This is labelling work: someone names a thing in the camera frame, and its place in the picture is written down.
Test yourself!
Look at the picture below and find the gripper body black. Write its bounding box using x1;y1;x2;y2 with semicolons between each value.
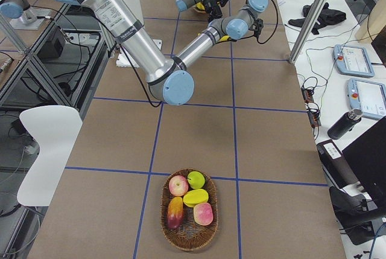
201;0;228;14

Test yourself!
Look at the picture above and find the yellow banana bottom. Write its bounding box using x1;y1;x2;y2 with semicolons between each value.
218;35;235;43

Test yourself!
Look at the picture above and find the yellow banana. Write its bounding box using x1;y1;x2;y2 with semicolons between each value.
218;35;235;43
195;2;205;11

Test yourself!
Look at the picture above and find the grey square plate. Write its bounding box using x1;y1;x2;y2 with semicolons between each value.
194;2;206;13

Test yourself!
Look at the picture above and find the wicker basket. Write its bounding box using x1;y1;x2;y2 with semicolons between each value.
160;168;218;251

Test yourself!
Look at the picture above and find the white pillar base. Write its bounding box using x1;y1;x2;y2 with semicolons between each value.
107;0;162;69

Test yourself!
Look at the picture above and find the black cloth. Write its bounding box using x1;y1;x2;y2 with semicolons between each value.
288;3;347;35

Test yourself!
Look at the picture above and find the teach pendant far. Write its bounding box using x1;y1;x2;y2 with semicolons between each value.
333;45;375;78

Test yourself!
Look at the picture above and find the teach pendant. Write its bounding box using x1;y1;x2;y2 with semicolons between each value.
347;78;385;120
333;45;375;78

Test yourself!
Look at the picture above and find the green pear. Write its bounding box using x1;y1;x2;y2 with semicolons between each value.
187;171;206;190

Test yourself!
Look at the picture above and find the black bottle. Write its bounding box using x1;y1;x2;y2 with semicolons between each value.
327;108;362;140

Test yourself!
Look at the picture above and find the teach pendant near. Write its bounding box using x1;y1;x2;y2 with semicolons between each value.
347;78;385;120

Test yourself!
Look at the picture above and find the pink apple upper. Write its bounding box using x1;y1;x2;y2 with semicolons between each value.
168;175;189;197

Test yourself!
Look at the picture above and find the pink apple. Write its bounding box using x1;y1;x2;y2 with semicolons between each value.
168;175;189;197
193;202;214;226

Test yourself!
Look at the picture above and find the yellow lemon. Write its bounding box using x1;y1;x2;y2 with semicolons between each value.
183;188;209;208

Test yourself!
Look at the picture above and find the black box device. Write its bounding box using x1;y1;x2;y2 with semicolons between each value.
317;139;359;188

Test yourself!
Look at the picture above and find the white chair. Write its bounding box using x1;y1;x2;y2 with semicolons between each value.
17;105;83;206

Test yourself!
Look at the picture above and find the pink apple lower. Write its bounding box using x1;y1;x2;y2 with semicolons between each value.
193;202;214;226

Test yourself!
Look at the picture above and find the red yellow mango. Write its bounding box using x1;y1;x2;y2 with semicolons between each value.
166;197;183;229

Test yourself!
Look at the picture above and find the black monitor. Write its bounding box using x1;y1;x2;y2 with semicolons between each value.
343;118;385;200

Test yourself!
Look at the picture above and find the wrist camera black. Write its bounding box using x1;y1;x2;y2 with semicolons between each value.
252;18;264;36

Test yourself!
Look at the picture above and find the black camera cable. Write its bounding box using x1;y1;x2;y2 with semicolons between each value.
255;0;279;45

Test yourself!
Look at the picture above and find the aluminium frame post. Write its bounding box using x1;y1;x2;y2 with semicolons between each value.
289;0;326;64

